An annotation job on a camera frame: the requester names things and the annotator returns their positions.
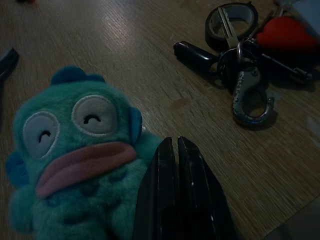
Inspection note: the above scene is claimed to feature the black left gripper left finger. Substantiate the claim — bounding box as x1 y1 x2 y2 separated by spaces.
131 136 180 240

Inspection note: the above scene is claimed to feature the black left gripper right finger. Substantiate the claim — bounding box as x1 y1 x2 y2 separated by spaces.
176 135 239 240

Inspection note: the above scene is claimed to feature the silver snap hook clip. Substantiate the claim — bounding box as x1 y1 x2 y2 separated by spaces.
231 66 276 127

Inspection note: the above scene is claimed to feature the teal plush fish toy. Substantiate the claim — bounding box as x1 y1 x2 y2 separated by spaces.
4 65 166 240

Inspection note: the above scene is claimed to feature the black oblong key fob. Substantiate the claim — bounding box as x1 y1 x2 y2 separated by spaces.
172 40 219 73

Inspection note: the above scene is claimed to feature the light wooden table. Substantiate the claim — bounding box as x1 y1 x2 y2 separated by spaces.
0 0 320 240

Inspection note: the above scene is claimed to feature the black long-shaft key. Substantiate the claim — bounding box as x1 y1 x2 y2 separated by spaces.
249 43 314 85

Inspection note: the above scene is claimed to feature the long silver key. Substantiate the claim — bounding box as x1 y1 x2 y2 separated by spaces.
216 6 240 50

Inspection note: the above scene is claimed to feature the black tape roll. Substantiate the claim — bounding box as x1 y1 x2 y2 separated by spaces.
204 1 259 51

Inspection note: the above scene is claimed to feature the black flat object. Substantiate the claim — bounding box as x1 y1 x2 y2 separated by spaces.
0 47 20 82

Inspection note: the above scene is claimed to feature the silver key ring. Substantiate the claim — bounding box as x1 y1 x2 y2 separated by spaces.
235 38 258 66

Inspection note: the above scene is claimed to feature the red heart keychain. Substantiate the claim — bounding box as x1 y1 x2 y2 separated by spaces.
254 15 319 52

